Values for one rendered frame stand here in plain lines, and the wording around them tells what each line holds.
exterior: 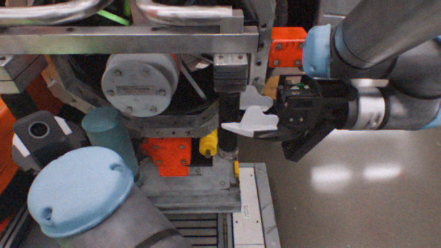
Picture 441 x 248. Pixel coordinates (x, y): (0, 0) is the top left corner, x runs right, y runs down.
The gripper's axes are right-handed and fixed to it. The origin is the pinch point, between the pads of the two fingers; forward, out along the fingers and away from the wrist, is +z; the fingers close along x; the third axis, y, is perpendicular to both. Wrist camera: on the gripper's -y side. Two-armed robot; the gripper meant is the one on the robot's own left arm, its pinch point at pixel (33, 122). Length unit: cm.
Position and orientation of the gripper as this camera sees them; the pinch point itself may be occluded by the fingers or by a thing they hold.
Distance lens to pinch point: 55.3
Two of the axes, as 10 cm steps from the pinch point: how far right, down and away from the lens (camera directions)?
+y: 0.1, 7.3, 6.8
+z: -7.2, -4.7, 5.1
